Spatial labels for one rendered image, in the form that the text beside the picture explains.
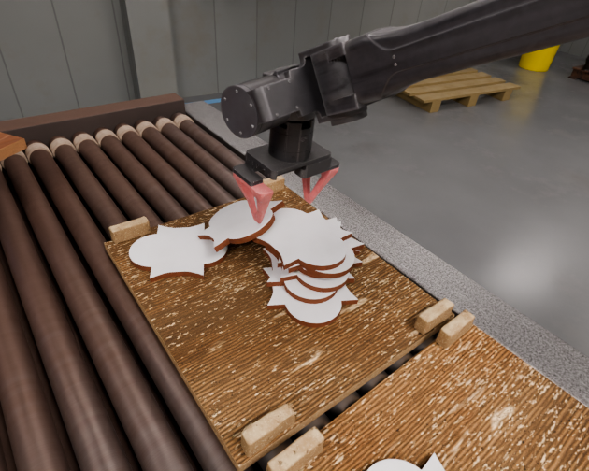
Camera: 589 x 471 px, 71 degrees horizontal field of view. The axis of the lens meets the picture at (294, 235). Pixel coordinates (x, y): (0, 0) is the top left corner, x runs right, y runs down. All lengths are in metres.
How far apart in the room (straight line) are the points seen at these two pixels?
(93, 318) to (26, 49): 3.26
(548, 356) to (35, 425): 0.63
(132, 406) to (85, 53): 3.43
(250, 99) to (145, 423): 0.36
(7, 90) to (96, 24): 0.81
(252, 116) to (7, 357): 0.41
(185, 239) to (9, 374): 0.28
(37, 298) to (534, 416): 0.64
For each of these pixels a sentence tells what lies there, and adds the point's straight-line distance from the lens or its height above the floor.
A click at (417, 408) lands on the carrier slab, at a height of 0.94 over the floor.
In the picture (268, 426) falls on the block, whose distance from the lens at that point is 0.45.
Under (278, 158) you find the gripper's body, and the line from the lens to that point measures 0.55.
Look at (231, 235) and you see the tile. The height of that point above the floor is 0.99.
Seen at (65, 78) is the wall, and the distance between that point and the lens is 3.83.
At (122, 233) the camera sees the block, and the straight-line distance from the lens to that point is 0.69.
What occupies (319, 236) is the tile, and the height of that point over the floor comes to 1.00.
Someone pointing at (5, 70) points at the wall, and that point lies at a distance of 3.80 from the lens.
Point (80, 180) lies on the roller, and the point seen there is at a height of 0.92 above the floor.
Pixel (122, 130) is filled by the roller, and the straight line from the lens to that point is 1.12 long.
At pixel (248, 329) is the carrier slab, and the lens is 0.55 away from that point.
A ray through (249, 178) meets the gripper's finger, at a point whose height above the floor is 1.09.
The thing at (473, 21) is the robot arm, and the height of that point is 1.31.
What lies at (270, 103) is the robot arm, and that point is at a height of 1.21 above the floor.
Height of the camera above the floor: 1.36
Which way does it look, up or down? 38 degrees down
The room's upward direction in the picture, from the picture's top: 5 degrees clockwise
